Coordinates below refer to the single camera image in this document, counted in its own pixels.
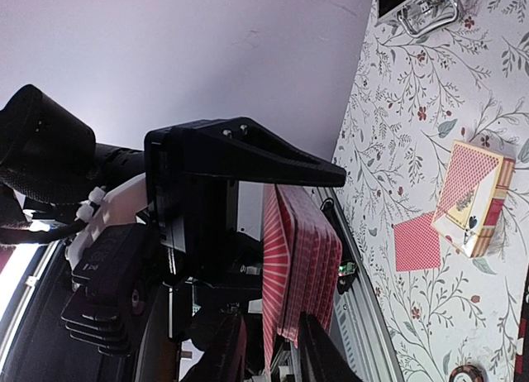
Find aluminium poker chip case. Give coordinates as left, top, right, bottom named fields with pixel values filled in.
left=376, top=0, right=462, bottom=39

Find face up card on holder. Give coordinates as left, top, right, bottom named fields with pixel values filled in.
left=431, top=141, right=504, bottom=258

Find front aluminium rail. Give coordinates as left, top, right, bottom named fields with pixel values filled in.
left=268, top=187, right=406, bottom=382

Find pink playing card deck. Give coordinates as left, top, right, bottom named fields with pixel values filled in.
left=262, top=184, right=342, bottom=370

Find pink card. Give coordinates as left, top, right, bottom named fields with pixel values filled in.
left=393, top=212, right=441, bottom=272

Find floral table cloth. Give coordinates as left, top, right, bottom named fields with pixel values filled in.
left=334, top=0, right=528, bottom=381

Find wooden card holder block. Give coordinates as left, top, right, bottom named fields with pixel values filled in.
left=470, top=157, right=515, bottom=258

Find dark brown chip stack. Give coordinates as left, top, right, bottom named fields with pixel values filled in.
left=448, top=365, right=484, bottom=382

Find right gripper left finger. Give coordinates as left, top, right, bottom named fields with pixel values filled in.
left=181, top=313, right=247, bottom=382

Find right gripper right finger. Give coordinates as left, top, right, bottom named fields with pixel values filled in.
left=298, top=313, right=362, bottom=382

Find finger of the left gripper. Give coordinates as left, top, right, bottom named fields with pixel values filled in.
left=164, top=117, right=346, bottom=188

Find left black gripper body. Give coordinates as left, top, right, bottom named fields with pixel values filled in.
left=142, top=116, right=265, bottom=346

